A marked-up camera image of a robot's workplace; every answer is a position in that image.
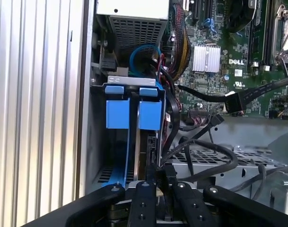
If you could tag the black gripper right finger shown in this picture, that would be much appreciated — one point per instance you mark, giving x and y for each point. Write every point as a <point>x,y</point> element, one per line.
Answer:
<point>183,196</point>

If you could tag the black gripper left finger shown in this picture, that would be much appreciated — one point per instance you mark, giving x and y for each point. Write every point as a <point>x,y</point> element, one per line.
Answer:
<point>144,203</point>

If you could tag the hard disk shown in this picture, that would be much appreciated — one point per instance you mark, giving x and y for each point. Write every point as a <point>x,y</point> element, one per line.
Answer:
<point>116,113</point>

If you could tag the blue disk carrier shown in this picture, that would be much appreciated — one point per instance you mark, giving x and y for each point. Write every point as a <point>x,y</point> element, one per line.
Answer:
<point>114,89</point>

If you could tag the gray disk bay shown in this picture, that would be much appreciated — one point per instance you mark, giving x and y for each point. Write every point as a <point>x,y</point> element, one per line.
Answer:
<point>132,80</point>

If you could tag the black RAM slot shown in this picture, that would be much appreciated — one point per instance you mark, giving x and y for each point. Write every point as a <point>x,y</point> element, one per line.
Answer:
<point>254,42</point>
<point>266,35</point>

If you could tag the gray perforated drive cage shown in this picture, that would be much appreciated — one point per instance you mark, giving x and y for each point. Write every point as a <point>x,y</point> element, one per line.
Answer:
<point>248,132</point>

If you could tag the green motherboard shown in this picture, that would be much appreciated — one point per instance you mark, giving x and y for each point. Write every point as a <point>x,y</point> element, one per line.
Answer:
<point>205,80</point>

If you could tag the black PC case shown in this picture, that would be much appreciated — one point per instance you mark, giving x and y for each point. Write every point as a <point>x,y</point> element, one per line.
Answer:
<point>86,94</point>

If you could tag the silver chipset heatsink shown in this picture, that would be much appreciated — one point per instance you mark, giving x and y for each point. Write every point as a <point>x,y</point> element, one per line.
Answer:
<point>205,58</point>

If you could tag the silver power supply unit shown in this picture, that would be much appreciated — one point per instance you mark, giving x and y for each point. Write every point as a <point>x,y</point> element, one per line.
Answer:
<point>134,9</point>

